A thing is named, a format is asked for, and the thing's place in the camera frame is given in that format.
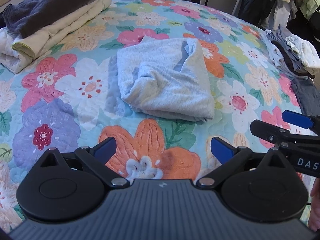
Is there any floral bed sheet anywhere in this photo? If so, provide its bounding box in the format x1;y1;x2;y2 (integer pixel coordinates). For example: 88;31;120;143
1;0;308;232

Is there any white floral folded garment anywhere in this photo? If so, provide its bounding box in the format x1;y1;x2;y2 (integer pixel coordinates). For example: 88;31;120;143
285;34;319;71

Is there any cream folded garment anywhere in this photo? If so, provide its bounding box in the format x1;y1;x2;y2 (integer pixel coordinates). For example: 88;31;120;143
1;0;112;74

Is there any grey cat face t-shirt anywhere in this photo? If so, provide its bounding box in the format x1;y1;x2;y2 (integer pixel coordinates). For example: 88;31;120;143
116;37;215;122

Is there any dark navy folded sweater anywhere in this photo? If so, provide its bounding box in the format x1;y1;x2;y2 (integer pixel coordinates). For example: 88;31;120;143
1;0;92;38

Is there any light green hanging jacket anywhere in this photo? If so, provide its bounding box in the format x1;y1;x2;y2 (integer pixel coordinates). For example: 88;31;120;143
299;0;319;20

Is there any person's right hand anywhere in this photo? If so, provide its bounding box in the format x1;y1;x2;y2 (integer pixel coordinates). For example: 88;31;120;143
308;178;320;231

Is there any dark grey folded shirt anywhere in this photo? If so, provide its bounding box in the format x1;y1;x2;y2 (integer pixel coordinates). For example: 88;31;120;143
291;78;320;116

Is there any black jacket white piping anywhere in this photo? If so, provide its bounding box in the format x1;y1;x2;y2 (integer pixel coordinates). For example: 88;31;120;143
287;8;319;55

